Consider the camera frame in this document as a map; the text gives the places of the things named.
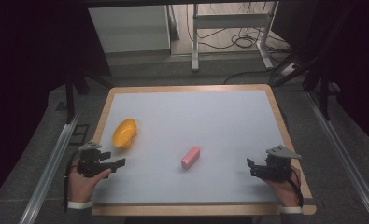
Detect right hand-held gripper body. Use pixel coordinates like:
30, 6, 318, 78
249, 145, 303, 182

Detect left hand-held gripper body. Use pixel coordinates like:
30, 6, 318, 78
77, 140, 113, 179

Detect orange mango-shaped object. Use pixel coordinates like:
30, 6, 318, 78
111, 118, 138, 150

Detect pink soap bar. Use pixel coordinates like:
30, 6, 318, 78
180, 146, 202, 171

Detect person's right hand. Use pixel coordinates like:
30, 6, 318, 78
263, 165, 302, 208

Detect person's left hand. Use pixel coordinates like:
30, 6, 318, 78
67, 159, 112, 203

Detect black floor grate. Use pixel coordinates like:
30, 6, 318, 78
68, 123, 91, 147

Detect black stand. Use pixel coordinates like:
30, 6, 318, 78
63, 74, 78, 125
318, 69, 334, 121

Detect white power strip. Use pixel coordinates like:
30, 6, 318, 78
279, 63, 299, 77

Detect white panel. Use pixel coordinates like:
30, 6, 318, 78
88, 5, 172, 54

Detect black curtain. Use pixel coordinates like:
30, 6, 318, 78
0, 0, 112, 206

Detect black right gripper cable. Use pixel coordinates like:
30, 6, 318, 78
285, 167, 305, 209

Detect aluminium rail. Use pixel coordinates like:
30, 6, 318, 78
18, 112, 81, 224
305, 91, 369, 224

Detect black floor cables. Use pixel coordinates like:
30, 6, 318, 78
185, 2, 291, 54

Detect white metal desk frame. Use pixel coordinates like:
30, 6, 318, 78
191, 1, 279, 73

